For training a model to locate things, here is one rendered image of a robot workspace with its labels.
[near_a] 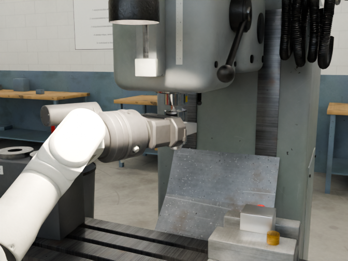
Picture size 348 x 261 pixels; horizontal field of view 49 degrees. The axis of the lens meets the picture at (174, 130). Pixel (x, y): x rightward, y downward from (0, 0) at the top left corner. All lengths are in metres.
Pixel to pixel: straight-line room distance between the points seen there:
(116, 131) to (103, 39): 5.29
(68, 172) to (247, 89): 0.67
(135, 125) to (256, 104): 0.52
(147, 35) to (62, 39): 5.72
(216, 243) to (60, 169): 0.32
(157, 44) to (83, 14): 5.50
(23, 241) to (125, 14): 0.32
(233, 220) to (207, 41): 0.37
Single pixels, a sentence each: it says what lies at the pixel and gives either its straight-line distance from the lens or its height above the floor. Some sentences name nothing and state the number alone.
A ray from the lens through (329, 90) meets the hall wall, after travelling 4.90.
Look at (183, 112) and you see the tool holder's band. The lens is 0.75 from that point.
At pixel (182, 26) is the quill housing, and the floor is 1.42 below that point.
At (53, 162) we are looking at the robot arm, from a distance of 0.55.
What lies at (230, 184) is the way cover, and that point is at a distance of 1.11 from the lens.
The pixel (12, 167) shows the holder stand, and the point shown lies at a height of 1.11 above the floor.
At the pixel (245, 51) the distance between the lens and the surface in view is 0.83.
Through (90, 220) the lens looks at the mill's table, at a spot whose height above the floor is 0.94.
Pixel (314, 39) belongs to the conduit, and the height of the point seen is 1.41.
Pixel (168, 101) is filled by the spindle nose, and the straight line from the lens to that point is 0.75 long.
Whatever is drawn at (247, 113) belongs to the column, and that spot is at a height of 1.22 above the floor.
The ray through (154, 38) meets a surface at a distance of 0.64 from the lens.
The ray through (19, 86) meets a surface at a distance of 6.53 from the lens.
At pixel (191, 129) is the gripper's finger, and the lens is 0.76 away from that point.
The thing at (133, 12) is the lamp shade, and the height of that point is 1.43.
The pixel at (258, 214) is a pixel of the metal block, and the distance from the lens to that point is 0.75.
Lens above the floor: 1.37
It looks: 10 degrees down
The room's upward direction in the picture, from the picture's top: straight up
